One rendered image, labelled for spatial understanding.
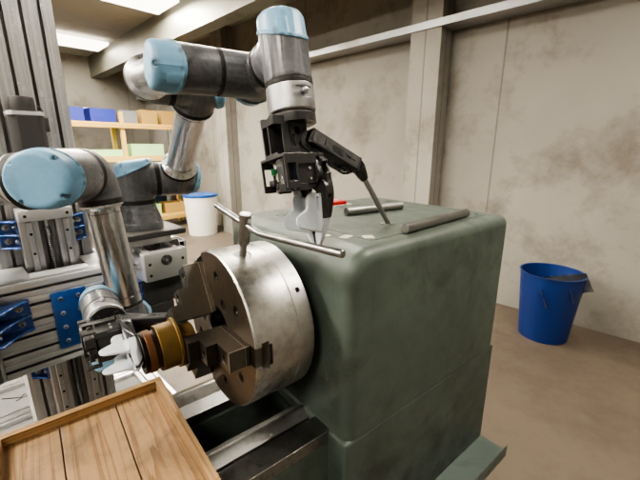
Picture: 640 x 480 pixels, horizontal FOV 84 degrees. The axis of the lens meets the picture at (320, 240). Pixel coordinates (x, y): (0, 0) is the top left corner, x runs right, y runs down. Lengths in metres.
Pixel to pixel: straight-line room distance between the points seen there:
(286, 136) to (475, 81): 3.25
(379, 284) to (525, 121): 2.99
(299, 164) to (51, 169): 0.50
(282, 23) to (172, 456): 0.75
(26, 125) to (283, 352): 1.00
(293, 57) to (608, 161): 3.04
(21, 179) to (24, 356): 0.62
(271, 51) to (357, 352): 0.53
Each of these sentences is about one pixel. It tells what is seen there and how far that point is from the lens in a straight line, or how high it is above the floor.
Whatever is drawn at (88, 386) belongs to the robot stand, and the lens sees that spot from 1.59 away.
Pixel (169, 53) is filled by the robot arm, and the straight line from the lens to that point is 0.63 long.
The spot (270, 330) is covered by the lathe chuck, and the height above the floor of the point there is 1.13.
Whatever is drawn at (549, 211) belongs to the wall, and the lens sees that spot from 3.52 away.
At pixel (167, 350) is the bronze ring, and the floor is 1.09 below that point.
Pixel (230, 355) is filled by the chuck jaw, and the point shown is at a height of 1.10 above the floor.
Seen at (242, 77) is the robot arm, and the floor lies 1.54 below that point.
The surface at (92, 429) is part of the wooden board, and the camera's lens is 0.93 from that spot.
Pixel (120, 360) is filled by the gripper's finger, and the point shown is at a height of 1.06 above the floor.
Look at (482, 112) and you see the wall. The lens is 3.67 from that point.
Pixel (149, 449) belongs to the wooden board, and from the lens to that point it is 0.84.
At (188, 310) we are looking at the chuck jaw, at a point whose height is 1.13.
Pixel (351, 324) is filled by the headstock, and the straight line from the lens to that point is 0.67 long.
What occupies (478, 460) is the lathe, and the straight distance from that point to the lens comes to 1.32.
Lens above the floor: 1.43
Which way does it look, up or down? 15 degrees down
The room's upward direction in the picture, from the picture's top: straight up
